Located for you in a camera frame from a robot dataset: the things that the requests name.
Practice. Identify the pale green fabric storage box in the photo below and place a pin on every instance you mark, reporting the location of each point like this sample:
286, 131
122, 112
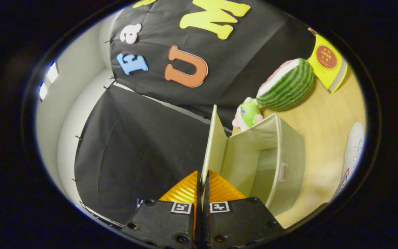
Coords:
250, 152

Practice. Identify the white canvas shoe striped side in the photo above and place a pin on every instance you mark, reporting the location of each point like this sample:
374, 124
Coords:
353, 155

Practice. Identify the small pink green plush toy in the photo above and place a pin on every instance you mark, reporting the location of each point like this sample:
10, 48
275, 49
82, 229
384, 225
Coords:
249, 114

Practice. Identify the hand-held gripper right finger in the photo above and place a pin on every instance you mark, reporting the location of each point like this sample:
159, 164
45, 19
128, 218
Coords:
240, 221

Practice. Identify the long ceiling light panel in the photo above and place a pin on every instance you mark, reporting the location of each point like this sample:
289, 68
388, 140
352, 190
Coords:
42, 91
52, 72

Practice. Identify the watermelon slice plush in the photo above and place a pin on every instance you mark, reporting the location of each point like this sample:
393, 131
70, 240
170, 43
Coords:
288, 86

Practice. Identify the yellow book red circle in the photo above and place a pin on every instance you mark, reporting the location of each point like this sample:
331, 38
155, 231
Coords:
327, 60

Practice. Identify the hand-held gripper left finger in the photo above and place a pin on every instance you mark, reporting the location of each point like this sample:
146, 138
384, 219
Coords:
164, 221

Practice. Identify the black backdrop cloth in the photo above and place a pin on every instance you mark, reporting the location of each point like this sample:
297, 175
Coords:
133, 148

